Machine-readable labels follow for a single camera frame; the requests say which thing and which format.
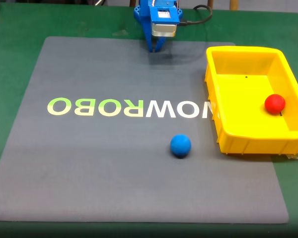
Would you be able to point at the blue ball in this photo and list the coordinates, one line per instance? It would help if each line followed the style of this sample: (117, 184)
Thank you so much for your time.
(180, 145)

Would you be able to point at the red ball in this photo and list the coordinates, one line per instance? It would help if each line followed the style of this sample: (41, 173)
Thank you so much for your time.
(275, 103)

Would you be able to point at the yellow plastic bin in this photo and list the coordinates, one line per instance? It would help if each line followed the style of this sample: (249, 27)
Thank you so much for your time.
(253, 138)

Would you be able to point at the wooden leg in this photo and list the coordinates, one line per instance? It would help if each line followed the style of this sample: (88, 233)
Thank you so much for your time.
(132, 2)
(234, 4)
(210, 3)

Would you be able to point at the grey mat with lettering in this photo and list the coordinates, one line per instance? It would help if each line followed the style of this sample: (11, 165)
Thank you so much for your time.
(114, 161)

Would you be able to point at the clear plastic wrap scrap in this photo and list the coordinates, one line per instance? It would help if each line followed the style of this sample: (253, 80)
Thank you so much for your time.
(296, 156)

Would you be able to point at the silver camera box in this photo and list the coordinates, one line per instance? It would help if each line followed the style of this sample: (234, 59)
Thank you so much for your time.
(164, 30)

